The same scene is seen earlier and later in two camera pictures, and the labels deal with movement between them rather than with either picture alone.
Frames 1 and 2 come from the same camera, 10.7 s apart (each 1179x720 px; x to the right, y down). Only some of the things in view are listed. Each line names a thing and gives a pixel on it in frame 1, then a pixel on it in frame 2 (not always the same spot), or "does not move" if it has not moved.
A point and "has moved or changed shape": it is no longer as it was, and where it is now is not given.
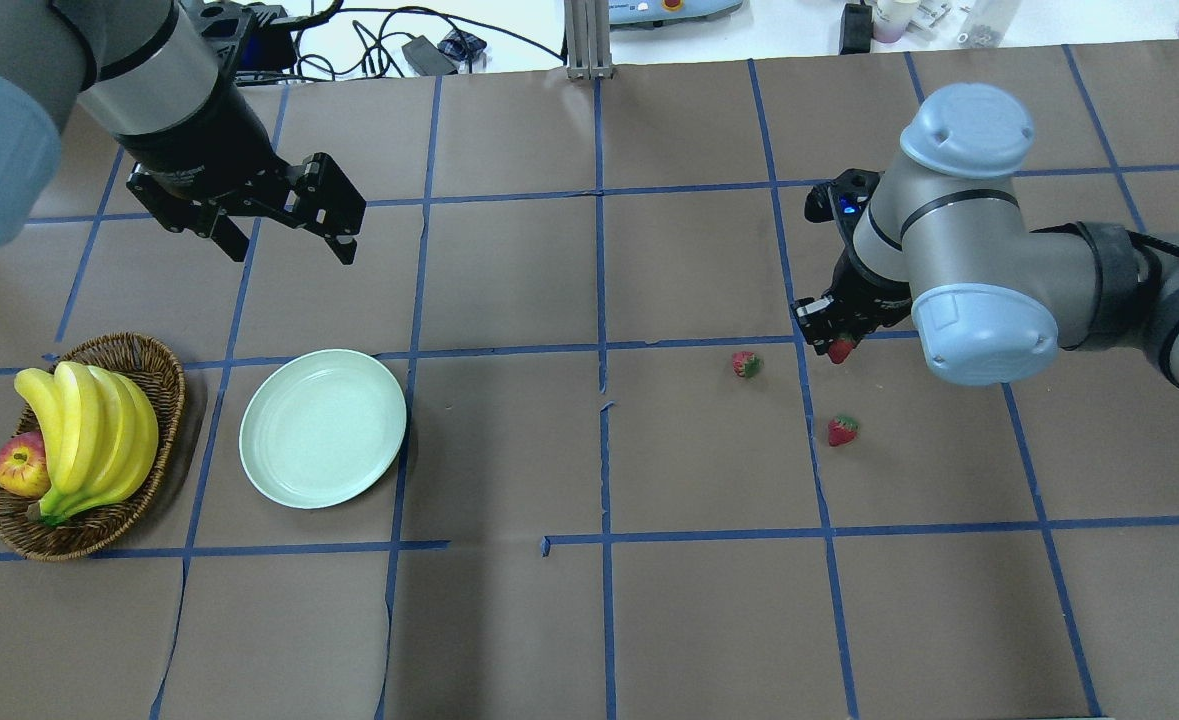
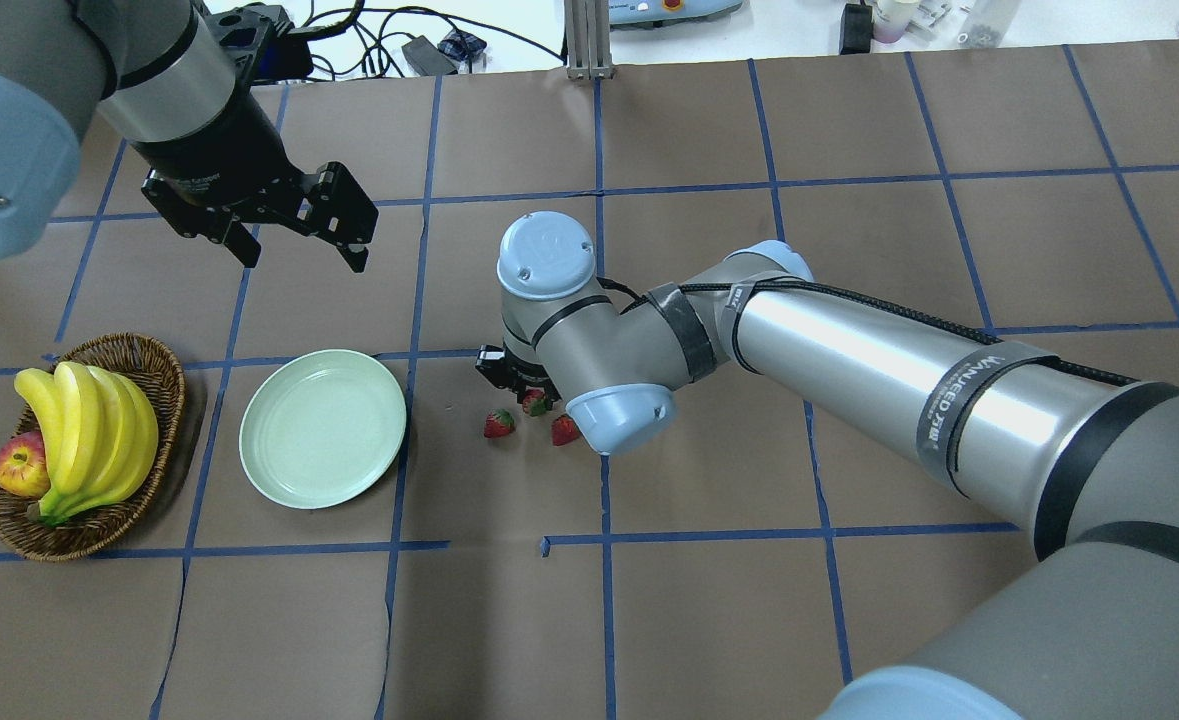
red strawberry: x=746 y=363 has moved or changed shape
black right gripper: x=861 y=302 → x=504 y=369
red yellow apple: x=20 y=466 does not move
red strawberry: x=842 y=430 has moved or changed shape
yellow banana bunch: x=101 y=435 does not move
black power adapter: x=856 y=28 does not move
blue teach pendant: x=657 y=12 does not move
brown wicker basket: x=151 y=365 does not move
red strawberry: x=840 y=347 has moved or changed shape
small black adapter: x=426 y=58 does not move
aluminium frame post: x=587 y=29 does not move
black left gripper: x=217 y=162 does not move
